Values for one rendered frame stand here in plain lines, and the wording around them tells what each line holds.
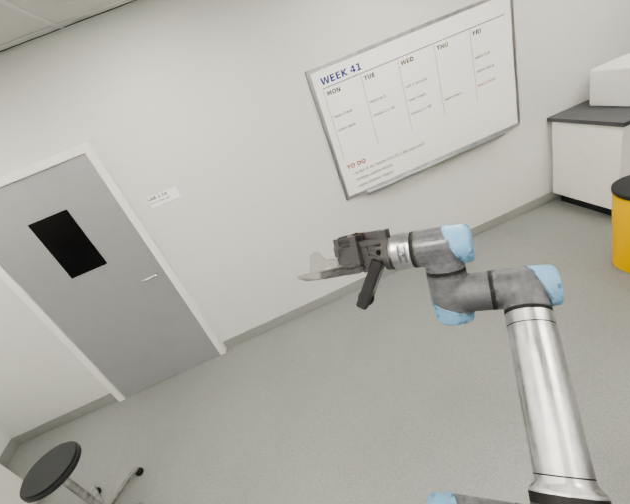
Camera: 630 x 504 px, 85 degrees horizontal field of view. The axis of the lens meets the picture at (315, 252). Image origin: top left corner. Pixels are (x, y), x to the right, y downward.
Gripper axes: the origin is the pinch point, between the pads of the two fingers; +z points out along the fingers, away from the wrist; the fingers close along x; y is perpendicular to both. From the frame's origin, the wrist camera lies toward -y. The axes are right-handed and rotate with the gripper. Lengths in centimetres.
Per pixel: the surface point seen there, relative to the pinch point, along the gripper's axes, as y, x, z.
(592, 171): 1, -330, -114
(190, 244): 14, -137, 195
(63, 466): -98, -13, 203
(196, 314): -50, -142, 216
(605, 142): 23, -311, -121
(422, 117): 78, -252, 9
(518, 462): -135, -116, -29
